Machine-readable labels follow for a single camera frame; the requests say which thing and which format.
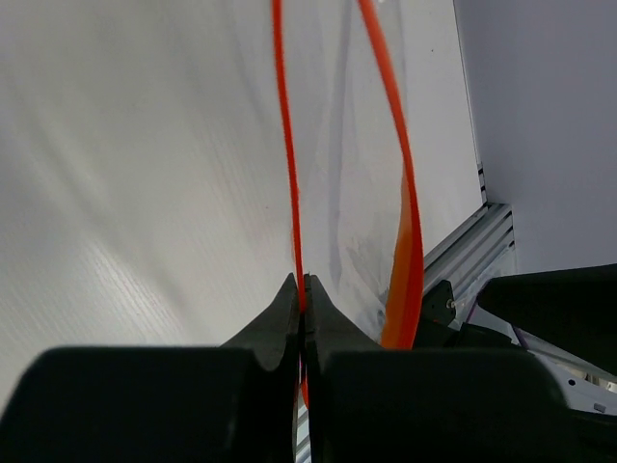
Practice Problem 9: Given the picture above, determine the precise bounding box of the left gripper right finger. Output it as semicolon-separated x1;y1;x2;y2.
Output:
303;274;381;376

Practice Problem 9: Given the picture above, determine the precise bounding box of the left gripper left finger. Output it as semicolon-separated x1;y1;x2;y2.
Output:
221;274;300;374

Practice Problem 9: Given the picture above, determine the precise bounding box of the clear orange-zip bag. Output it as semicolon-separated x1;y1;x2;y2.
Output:
233;1;482;349

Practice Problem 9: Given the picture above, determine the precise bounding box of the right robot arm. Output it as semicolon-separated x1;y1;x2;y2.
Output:
414;264;616;462

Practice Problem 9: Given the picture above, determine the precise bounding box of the aluminium front rail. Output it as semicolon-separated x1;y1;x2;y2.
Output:
295;394;311;463

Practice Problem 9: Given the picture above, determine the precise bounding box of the aluminium rail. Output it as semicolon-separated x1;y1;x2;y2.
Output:
295;394;311;463
423;162;515;300

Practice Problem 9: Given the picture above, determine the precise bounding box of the right side aluminium rail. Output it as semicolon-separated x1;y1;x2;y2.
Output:
423;162;515;300

